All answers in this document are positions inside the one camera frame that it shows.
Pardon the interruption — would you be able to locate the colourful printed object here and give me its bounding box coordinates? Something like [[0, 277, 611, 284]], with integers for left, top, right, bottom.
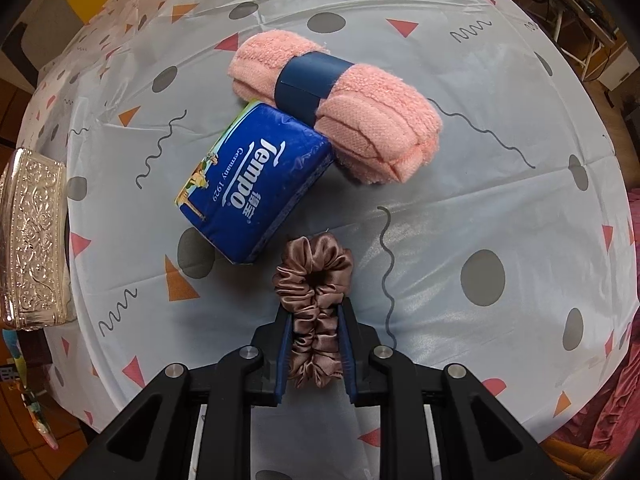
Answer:
[[0, 330, 62, 452]]

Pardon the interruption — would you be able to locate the brown satin scrunchie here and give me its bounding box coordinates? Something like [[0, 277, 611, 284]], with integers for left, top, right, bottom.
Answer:
[[272, 234, 355, 390]]

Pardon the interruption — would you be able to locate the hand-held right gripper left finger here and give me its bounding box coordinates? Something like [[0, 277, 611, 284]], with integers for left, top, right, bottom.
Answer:
[[92, 304, 296, 480]]

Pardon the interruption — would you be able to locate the blue tissue pack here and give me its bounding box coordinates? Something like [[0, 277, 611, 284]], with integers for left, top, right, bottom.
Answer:
[[172, 101, 334, 265]]

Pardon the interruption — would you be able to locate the red cloth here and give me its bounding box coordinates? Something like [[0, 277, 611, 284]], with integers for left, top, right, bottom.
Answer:
[[592, 345, 640, 463]]

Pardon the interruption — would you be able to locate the pink towel with blue band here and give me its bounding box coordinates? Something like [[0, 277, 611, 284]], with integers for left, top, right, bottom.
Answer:
[[229, 30, 444, 186]]

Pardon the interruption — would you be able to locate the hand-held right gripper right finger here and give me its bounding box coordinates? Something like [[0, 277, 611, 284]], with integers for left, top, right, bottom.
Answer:
[[335, 300, 551, 480]]

